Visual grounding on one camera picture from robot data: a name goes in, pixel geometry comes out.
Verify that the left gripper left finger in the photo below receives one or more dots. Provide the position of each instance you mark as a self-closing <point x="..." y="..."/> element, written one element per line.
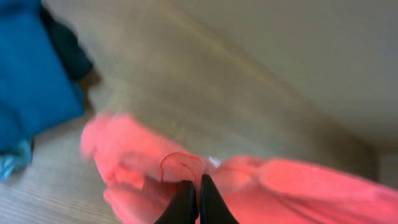
<point x="182" y="209"/>

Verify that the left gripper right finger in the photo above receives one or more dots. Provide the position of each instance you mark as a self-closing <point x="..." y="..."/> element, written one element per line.
<point x="213" y="209"/>

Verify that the red printed t-shirt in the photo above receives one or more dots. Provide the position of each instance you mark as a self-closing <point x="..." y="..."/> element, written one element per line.
<point x="142" y="171"/>

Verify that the light blue denim garment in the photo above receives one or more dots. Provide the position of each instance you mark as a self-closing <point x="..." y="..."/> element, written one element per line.
<point x="16" y="158"/>

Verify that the black folded garment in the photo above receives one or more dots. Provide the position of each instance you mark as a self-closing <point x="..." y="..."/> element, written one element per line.
<point x="66" y="44"/>

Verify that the blue folded shirt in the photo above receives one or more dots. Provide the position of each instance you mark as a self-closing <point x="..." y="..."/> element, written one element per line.
<point x="36" y="93"/>

